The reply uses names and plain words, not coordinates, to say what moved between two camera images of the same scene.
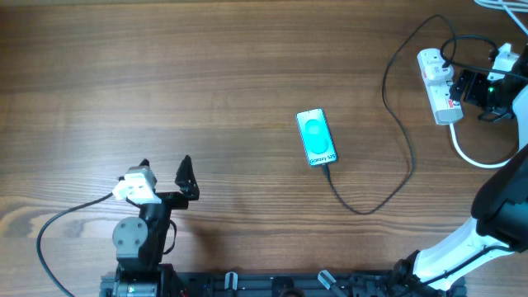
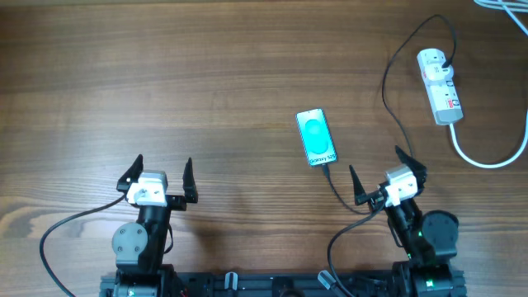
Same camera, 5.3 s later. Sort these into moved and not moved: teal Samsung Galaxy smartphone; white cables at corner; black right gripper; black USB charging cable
Moved: black right gripper
Not moved: white cables at corner; teal Samsung Galaxy smartphone; black USB charging cable
